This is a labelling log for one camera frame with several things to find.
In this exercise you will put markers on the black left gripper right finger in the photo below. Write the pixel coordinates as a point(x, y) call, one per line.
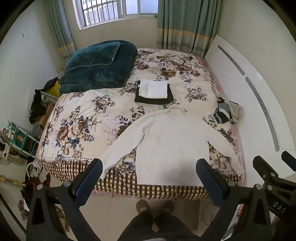
point(254, 221)

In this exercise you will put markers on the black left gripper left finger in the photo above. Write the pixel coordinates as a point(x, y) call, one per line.
point(43, 221)

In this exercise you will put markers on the white knit sweater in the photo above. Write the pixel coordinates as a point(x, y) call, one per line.
point(168, 143)

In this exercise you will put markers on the striped black white clothes pile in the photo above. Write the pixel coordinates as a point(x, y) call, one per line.
point(227, 111)

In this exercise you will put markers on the black clothes on chair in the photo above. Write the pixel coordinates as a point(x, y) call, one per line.
point(37, 109)

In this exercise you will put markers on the white headboard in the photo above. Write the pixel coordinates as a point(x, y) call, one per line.
point(263, 127)

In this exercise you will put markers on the person's legs and shoes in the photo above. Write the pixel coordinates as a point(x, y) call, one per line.
point(163, 227)

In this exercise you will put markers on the green storage rack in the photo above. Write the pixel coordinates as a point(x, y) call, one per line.
point(20, 140)

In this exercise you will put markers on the floral bed blanket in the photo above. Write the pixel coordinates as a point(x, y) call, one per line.
point(83, 125)

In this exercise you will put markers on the folded black garment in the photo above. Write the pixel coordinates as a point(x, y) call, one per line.
point(140, 99)

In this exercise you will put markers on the folded white garment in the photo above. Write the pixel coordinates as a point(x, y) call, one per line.
point(153, 89)

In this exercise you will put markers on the dark teal folded quilt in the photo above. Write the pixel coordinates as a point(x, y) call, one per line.
point(104, 65)

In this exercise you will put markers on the green curtain left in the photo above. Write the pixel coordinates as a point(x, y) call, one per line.
point(59, 21)

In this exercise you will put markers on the green curtain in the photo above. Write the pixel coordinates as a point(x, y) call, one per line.
point(188, 26)
point(59, 21)

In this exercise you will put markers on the green curtain right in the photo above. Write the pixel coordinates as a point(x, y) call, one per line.
point(188, 26)

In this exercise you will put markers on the barred window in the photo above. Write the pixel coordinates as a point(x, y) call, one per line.
point(94, 12)

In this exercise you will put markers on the wooden broom handle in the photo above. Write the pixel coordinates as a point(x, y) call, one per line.
point(3, 179)

